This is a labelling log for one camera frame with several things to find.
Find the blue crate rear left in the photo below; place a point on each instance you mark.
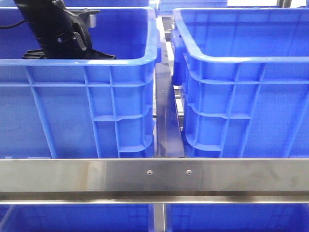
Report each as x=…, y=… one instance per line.
x=110, y=3

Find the blue crate lower left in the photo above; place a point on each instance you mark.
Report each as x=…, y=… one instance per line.
x=79, y=218

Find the steel centre divider rail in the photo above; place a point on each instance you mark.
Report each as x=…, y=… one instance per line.
x=168, y=134

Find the large blue crate right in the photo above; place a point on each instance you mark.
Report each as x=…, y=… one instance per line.
x=244, y=74

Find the blue crate lower right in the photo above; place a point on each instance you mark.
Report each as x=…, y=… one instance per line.
x=246, y=217

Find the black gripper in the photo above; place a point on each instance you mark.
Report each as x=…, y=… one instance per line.
x=61, y=33

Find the large blue crate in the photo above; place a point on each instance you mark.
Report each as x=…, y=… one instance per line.
x=244, y=74
x=65, y=109

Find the steel shelf front rail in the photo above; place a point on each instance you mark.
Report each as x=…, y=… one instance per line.
x=156, y=180

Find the large blue crate left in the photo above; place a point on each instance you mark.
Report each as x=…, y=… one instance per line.
x=65, y=109

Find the blue crate rear right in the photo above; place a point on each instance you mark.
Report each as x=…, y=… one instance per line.
x=166, y=7

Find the steel vertical post below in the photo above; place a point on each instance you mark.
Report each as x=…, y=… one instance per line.
x=160, y=217

